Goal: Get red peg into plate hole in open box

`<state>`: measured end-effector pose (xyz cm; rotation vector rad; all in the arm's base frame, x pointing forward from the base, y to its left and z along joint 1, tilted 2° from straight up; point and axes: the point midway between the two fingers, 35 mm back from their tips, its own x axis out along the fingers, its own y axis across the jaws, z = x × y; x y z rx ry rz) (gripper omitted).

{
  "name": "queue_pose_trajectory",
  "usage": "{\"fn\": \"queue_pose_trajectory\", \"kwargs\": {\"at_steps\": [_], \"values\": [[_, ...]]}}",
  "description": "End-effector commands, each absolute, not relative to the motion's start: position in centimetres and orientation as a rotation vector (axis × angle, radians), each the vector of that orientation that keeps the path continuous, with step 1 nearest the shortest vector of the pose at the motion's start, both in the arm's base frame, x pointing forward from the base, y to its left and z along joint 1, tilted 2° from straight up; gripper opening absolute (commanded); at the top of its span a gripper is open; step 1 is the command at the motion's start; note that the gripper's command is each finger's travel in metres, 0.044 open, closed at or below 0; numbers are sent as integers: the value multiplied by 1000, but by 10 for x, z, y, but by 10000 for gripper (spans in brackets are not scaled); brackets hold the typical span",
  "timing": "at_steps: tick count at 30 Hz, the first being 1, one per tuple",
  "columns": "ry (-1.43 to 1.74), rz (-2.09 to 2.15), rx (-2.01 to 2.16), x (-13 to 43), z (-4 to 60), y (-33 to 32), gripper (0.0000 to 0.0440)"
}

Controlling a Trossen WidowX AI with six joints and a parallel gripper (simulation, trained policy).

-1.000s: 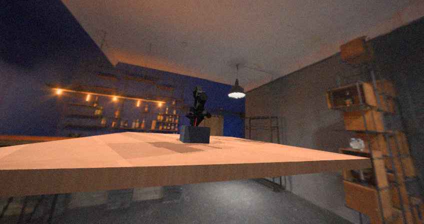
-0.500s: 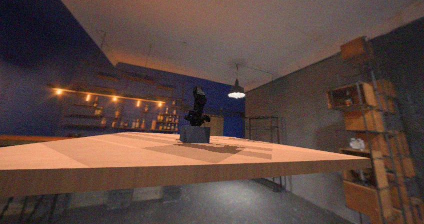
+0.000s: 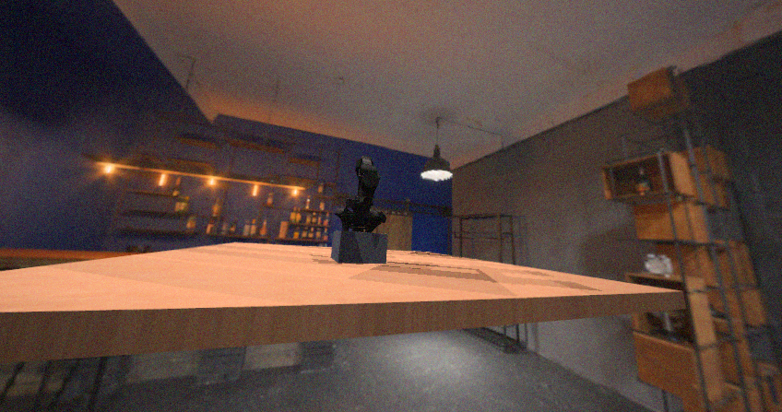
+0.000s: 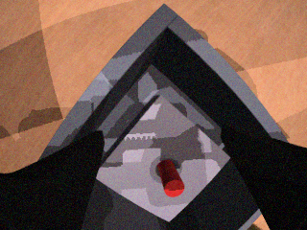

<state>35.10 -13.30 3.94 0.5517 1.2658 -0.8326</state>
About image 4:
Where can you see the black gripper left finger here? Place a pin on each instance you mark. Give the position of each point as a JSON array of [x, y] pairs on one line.
[[52, 193]]

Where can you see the dark grey open box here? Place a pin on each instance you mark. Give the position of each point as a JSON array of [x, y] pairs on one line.
[[167, 57]]

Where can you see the dark red peg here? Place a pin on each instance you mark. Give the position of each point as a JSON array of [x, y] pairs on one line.
[[173, 185]]

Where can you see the grey square plate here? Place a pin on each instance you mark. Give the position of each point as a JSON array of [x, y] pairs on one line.
[[160, 133]]

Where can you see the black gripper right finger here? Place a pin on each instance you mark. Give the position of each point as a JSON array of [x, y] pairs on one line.
[[275, 173]]

